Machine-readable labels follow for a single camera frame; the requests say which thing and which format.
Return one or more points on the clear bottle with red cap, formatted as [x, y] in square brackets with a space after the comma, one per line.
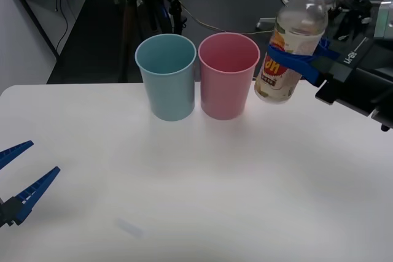
[291, 29]

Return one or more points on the pale blue plastic bin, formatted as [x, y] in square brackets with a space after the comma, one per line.
[167, 90]

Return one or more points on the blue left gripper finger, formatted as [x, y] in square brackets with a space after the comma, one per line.
[13, 151]
[37, 190]

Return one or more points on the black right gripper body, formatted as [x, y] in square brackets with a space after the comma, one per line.
[362, 81]

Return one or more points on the pink plastic bin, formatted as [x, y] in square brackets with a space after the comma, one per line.
[227, 93]

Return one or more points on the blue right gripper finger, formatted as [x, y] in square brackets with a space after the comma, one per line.
[325, 48]
[294, 62]

